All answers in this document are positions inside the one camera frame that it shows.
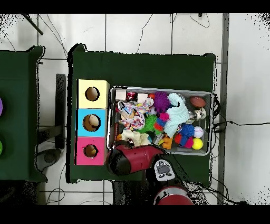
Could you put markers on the cream yellow cloth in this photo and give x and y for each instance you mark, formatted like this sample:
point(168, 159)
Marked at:
point(137, 137)

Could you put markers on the multicolour puffer caterpillar toy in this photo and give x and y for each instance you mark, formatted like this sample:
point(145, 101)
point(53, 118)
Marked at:
point(161, 121)

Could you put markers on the mint green cloth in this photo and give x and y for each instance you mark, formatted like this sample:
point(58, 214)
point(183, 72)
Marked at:
point(177, 116)

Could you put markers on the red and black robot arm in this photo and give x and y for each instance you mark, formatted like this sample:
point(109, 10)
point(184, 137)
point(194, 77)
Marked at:
point(135, 158)

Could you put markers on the metal mesh bin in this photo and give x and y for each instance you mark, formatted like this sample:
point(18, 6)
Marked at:
point(207, 131)

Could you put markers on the colourful crumpled paper wrapper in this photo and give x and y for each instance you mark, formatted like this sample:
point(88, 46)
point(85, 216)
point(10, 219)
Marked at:
point(135, 118)

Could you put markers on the plain wooden cube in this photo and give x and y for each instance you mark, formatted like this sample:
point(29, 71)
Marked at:
point(121, 94)
point(142, 97)

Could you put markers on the green spiky ball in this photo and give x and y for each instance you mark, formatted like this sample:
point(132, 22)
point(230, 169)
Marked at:
point(149, 124)

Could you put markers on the purple spiky ball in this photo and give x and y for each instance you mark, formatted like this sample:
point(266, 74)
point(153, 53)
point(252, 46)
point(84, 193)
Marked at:
point(161, 101)

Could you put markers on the dark green table cloth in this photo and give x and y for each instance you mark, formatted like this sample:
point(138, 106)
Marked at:
point(137, 69)

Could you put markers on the blue puffer ball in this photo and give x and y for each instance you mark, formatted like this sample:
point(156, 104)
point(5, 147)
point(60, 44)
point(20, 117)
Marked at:
point(186, 130)

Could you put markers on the white baseball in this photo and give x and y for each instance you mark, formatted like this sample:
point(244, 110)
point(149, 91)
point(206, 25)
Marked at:
point(198, 132)

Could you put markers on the black upright panel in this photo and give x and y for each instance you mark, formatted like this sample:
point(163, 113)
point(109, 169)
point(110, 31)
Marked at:
point(60, 105)

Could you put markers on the grey floor stand base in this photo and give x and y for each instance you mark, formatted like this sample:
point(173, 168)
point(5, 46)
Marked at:
point(49, 157)

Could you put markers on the green cloth side table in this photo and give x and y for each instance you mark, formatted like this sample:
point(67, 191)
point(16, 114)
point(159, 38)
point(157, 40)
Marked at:
point(16, 116)

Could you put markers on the purple round object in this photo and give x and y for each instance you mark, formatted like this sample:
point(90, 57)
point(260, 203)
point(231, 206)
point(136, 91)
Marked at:
point(0, 106)

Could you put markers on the dark slanted rod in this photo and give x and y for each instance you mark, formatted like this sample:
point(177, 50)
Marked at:
point(32, 24)

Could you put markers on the green round object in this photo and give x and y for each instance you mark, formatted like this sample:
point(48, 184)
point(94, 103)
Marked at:
point(0, 148)

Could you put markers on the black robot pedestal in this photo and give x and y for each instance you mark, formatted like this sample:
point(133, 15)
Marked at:
point(126, 192)

